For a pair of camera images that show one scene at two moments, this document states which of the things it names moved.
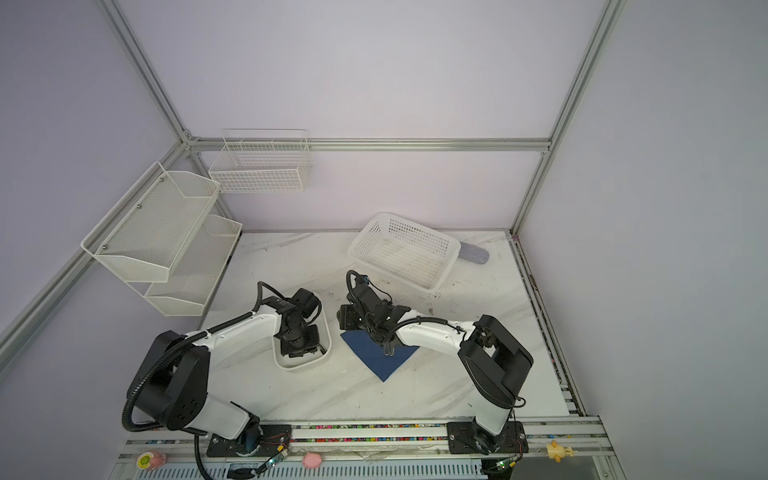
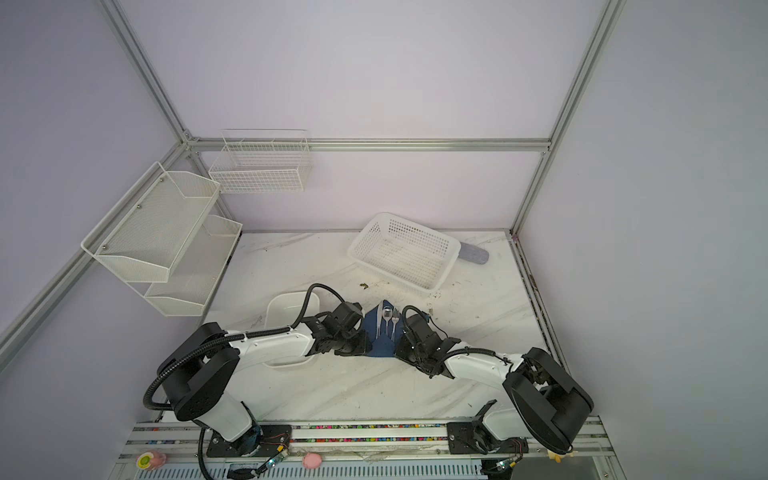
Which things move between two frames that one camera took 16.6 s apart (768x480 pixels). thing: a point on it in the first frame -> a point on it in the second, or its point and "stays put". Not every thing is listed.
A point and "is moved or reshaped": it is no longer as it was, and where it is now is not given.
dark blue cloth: [372, 353] is moved or reshaped
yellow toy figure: [557, 452] stays put
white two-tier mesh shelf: [161, 239] stays put
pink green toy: [151, 459] stays put
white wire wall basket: [255, 161] stays put
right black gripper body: [352, 321] -> [407, 352]
